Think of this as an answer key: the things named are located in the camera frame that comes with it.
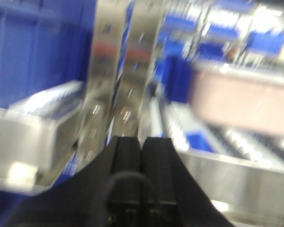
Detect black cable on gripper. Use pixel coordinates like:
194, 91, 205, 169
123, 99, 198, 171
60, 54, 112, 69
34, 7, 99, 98
105, 172, 159, 227

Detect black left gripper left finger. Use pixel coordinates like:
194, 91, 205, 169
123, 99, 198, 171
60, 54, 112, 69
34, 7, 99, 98
4, 137, 142, 227

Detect stainless steel shelf rack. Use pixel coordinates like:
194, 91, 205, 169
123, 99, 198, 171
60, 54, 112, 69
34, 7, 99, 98
0, 0, 284, 227

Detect blue crate upper left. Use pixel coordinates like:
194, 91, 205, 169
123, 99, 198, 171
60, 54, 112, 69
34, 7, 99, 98
0, 0, 97, 108

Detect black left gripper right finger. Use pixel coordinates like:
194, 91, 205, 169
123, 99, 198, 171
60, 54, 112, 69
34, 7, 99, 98
142, 137, 233, 227

